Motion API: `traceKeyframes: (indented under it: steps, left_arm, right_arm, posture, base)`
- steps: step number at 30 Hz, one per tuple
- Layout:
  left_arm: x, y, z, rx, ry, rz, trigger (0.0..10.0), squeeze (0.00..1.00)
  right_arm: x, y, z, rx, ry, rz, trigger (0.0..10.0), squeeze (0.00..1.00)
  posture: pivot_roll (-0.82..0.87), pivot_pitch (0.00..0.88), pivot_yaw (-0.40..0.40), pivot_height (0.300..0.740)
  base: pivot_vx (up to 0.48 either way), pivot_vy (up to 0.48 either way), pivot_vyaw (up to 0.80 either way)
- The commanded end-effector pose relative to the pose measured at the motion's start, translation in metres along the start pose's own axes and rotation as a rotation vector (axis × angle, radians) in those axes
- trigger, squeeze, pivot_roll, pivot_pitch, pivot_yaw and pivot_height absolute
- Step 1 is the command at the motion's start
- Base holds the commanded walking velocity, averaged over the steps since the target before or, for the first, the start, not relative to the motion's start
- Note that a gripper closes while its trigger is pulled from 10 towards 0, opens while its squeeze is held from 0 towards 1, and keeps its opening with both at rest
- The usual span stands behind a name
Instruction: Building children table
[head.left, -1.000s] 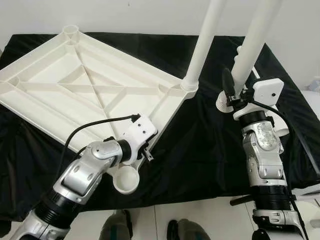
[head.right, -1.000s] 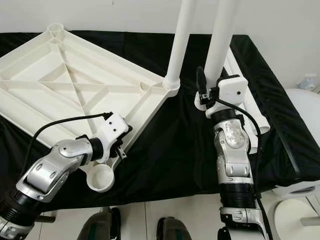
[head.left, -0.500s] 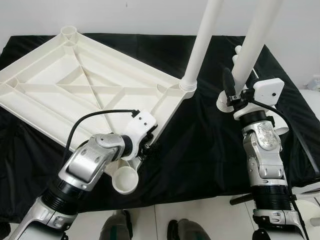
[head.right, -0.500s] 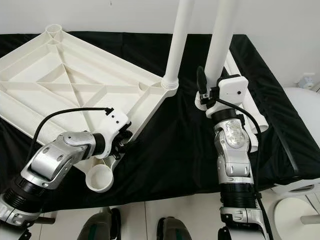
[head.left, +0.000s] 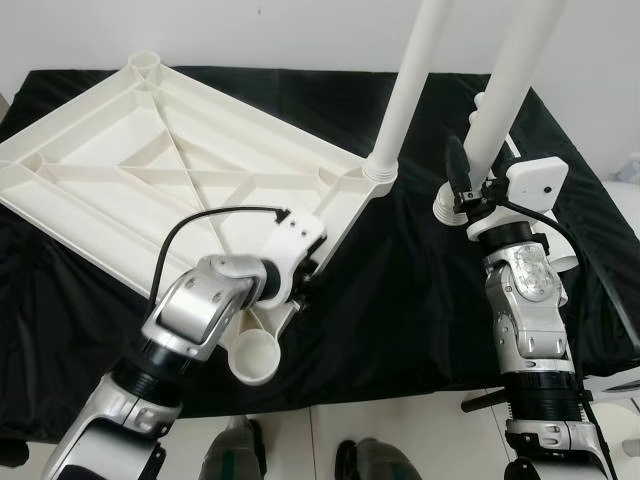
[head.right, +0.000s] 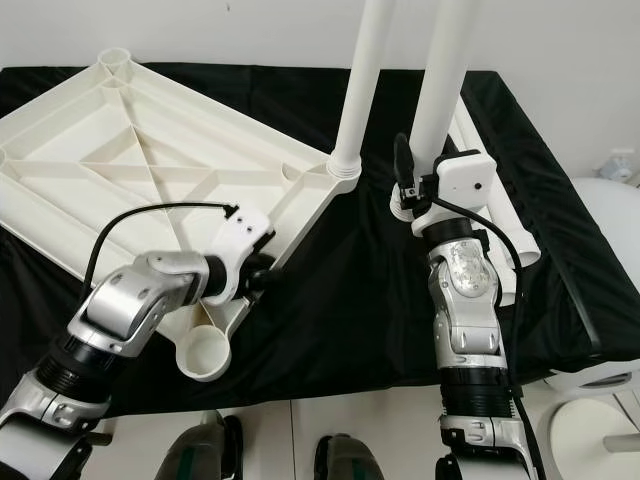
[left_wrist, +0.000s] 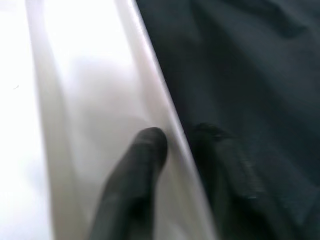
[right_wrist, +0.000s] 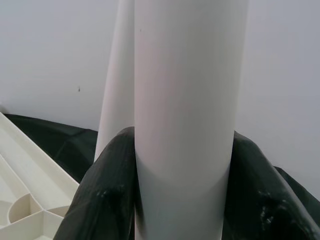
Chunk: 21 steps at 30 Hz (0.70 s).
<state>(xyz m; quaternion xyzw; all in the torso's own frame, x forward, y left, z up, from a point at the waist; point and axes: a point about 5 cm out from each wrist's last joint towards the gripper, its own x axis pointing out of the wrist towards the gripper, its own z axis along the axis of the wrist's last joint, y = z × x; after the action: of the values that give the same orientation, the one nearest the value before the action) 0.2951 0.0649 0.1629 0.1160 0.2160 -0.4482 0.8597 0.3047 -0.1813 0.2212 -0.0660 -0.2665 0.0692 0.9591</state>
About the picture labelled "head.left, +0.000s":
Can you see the grey robot right foot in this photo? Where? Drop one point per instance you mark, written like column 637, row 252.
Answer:
column 375, row 462

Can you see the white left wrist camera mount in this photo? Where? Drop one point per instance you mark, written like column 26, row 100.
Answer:
column 295, row 240

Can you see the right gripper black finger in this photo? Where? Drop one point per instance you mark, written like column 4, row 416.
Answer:
column 458, row 165

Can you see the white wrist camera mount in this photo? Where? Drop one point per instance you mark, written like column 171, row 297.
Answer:
column 295, row 240
column 535, row 185

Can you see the white round base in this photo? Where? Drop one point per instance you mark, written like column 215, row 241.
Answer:
column 620, row 440

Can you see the white dome-shaped appliance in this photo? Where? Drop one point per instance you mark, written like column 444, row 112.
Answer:
column 615, row 382

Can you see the white plastic table top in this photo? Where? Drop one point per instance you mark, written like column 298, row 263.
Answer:
column 100, row 170

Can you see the small white wall device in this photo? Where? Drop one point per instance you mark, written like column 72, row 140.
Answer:
column 628, row 170

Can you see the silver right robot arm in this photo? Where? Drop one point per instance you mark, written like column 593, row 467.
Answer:
column 525, row 290

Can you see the grey metal rod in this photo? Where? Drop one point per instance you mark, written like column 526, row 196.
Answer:
column 632, row 447

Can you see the grey robot foot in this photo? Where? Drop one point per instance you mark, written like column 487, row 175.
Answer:
column 230, row 455
column 375, row 462

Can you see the black table cloth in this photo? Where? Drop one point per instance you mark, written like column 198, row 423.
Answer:
column 400, row 300

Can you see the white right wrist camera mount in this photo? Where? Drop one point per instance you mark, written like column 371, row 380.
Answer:
column 535, row 185

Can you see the grey robot left foot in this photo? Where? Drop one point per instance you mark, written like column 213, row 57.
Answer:
column 230, row 455

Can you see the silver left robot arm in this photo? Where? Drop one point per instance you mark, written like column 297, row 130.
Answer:
column 200, row 300

